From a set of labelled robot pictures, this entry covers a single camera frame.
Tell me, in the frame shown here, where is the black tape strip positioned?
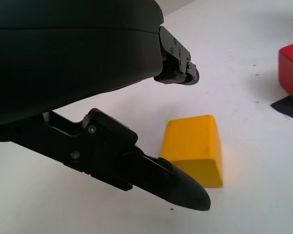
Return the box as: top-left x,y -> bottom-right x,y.
270,95 -> 293,119

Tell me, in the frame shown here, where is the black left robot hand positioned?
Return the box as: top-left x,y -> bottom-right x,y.
0,0 -> 212,212

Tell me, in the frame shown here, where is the yellow block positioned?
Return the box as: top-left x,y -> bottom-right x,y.
160,114 -> 224,188

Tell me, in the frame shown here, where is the red block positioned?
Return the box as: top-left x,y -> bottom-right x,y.
278,40 -> 293,107

